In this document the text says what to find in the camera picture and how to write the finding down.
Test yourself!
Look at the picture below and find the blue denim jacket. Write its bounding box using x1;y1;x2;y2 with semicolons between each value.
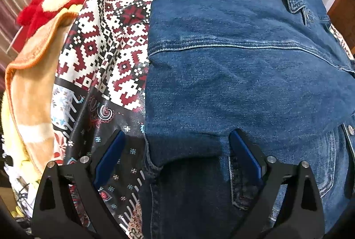
140;0;354;238

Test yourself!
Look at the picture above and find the patchwork patterned bedspread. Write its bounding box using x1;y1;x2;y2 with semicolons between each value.
51;0;355;239

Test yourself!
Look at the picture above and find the red orange plush blanket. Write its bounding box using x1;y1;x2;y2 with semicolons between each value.
1;0;85;216

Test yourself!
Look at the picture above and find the brown wooden door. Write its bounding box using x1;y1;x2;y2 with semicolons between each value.
328;0;354;55

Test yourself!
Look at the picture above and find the striped maroon curtain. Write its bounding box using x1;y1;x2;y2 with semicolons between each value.
1;0;31;92

